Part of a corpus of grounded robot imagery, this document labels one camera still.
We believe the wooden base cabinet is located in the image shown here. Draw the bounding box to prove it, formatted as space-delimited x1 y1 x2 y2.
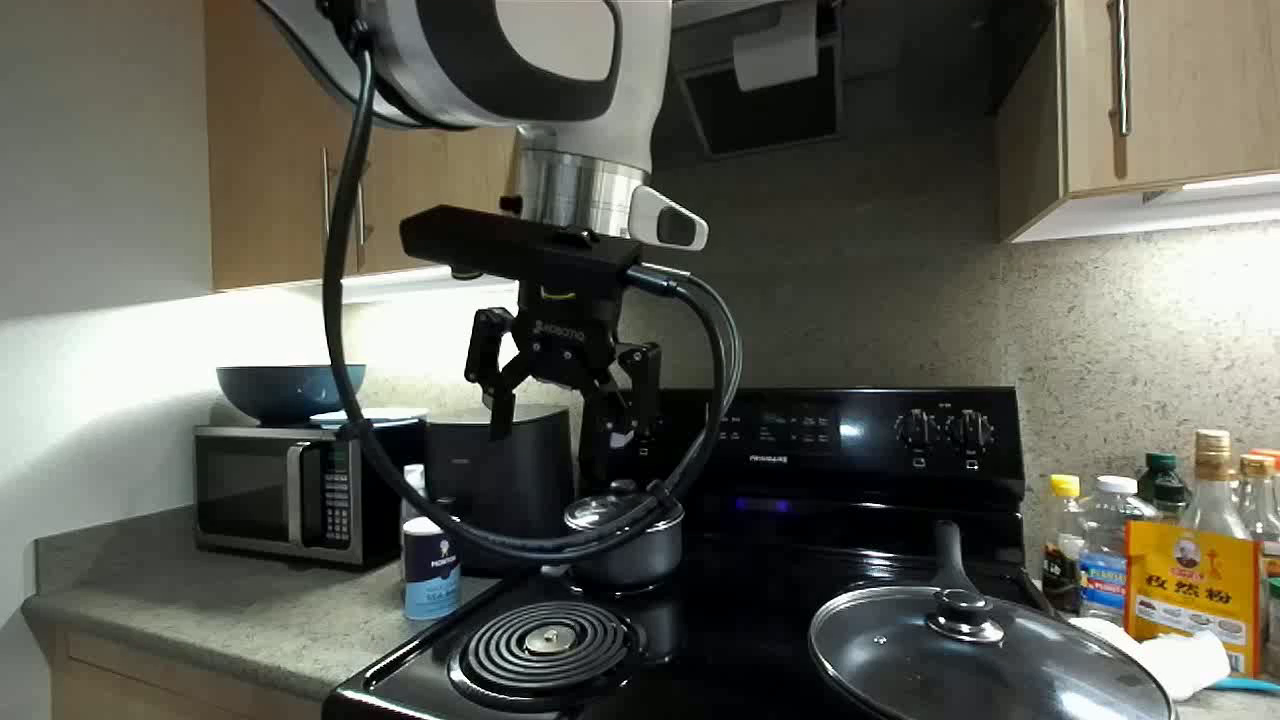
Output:
47 620 332 720

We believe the coil stove burner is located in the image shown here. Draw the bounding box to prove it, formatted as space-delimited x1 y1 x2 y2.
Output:
446 591 649 713

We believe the clear bottle tan cap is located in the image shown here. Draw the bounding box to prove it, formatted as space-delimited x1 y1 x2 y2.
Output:
1178 423 1251 539

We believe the silver microwave oven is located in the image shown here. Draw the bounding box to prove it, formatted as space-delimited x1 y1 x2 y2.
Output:
193 418 433 577

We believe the blue bowl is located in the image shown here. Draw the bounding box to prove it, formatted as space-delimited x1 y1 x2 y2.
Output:
216 361 367 430

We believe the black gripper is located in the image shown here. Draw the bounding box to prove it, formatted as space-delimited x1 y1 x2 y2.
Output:
460 269 667 470

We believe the blue white canister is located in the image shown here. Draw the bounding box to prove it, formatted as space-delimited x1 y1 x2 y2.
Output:
396 514 464 629

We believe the bottle with green cap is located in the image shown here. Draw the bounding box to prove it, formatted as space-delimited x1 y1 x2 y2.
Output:
1136 447 1195 522

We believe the black frying pan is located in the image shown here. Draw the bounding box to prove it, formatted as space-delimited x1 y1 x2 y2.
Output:
807 514 1177 720

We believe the glass pot lid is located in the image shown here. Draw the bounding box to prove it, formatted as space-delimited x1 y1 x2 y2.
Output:
562 488 687 536

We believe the dark bottle yellow cap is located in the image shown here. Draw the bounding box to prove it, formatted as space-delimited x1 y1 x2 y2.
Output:
1035 470 1086 620

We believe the clear bottle white cap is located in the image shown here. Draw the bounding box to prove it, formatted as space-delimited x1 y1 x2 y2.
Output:
1076 470 1150 622

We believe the black electric stove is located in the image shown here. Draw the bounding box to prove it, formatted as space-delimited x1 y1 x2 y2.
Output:
318 385 1033 720

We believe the white paper tag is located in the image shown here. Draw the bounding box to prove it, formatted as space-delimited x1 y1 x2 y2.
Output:
728 0 822 95

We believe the bottle with orange cap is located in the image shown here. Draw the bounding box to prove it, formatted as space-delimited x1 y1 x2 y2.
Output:
1237 447 1280 568

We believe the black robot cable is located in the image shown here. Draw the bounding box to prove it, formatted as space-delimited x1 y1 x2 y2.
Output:
315 0 746 568

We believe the teal utensil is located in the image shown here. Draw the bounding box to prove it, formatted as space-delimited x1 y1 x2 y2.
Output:
1202 671 1280 701

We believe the small white bottle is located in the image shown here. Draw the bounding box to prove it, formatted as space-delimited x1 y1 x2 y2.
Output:
399 458 433 522

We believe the large glass pan lid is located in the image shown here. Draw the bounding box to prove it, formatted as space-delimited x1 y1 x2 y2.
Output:
807 581 1178 720

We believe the white paper towel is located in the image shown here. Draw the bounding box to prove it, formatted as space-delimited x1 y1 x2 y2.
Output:
1065 613 1237 705

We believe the dark range hood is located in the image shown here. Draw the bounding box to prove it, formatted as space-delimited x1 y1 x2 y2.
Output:
659 0 1060 180

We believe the white flat plate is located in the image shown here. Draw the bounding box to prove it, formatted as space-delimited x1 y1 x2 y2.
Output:
311 402 433 435

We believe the wooden wall cabinet metal handle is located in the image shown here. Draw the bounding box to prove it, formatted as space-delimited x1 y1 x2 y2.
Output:
992 0 1280 248

